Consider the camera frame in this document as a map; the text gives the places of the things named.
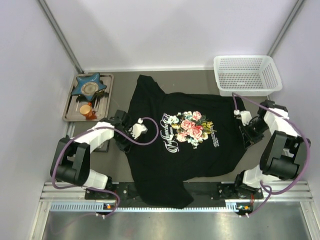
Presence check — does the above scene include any orange cup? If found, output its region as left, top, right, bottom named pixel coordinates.
left=79, top=102, right=97, bottom=121

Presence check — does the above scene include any brown rectangular tray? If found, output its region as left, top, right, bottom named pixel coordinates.
left=62, top=72, right=114, bottom=122

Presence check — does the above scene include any black box with pink brooch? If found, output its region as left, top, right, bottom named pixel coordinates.
left=94, top=140, right=110, bottom=153

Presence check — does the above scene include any grey slotted cable duct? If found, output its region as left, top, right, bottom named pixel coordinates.
left=50, top=201, right=253, bottom=213

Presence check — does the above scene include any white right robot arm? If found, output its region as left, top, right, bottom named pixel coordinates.
left=234, top=100, right=311, bottom=195

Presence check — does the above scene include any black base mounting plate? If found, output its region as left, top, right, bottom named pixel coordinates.
left=84, top=180, right=265, bottom=202

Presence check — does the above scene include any blue star-shaped dish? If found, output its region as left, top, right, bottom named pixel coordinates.
left=70, top=72, right=107, bottom=102

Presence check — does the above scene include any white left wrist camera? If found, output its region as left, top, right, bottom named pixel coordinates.
left=128, top=118, right=148, bottom=140

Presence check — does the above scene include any aluminium frame rail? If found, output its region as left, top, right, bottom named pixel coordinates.
left=30, top=181, right=320, bottom=240

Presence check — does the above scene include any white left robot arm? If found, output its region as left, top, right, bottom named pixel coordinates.
left=50, top=110, right=139, bottom=190

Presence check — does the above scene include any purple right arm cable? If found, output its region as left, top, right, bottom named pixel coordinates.
left=231, top=92, right=311, bottom=217

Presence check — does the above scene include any white perforated plastic basket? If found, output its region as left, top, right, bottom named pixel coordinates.
left=213, top=55, right=283, bottom=97

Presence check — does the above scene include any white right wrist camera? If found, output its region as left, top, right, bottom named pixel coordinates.
left=233, top=109, right=253, bottom=126

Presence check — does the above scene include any black floral t-shirt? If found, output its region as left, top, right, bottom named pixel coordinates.
left=126, top=75, right=246, bottom=209

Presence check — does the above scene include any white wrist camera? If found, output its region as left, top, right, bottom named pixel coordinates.
left=233, top=109, right=253, bottom=126
left=128, top=118, right=148, bottom=140

